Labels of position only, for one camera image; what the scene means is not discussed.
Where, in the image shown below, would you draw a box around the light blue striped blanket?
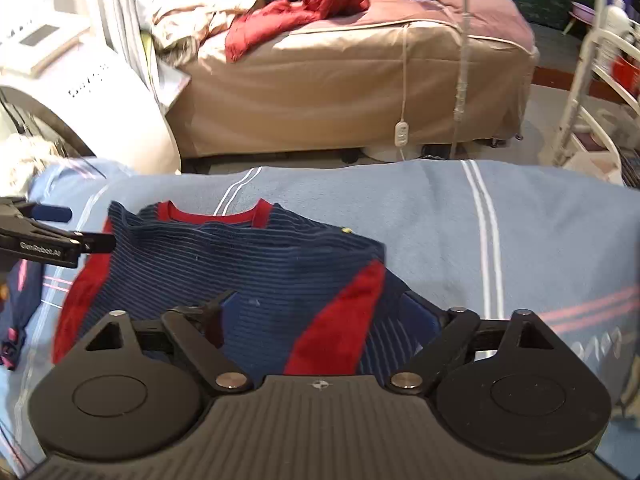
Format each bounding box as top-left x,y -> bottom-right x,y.
0,157 -> 640,480

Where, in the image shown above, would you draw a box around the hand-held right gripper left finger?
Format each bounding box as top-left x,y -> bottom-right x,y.
75,290 -> 254,394

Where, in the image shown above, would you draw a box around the red jacket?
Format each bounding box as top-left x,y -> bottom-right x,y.
224,0 -> 372,64

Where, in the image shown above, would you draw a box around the white pump bottle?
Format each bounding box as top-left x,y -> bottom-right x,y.
604,0 -> 630,37

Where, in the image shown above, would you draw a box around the bed with beige cover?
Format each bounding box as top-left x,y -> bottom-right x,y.
165,0 -> 540,162

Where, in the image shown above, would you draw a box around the white cord with switch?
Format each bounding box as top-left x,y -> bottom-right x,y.
394,25 -> 412,149

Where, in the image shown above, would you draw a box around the red box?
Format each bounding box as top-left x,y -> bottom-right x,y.
612,55 -> 640,92

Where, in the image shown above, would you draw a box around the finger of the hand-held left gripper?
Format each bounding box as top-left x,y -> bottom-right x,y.
75,231 -> 117,254
23,202 -> 72,223

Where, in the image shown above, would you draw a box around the white metal rack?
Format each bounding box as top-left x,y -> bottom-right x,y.
549,0 -> 640,187

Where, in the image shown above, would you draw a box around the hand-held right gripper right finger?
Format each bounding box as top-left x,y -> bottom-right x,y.
389,291 -> 572,394

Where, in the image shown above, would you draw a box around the small navy pink-trimmed pants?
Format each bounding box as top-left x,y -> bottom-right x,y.
0,260 -> 47,372

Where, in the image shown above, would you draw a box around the beige floral cloth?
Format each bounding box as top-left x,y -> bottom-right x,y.
0,135 -> 67,187

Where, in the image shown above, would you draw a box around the striped hanging cloth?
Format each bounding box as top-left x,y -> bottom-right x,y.
99,0 -> 167,107

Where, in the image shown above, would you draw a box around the crumpled cream quilt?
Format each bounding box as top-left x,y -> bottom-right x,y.
149,0 -> 259,67

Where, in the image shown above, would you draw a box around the white appliance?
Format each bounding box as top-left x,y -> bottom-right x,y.
0,10 -> 182,177

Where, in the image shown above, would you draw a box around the navy red knitted sweater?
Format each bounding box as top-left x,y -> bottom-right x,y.
54,199 -> 417,377

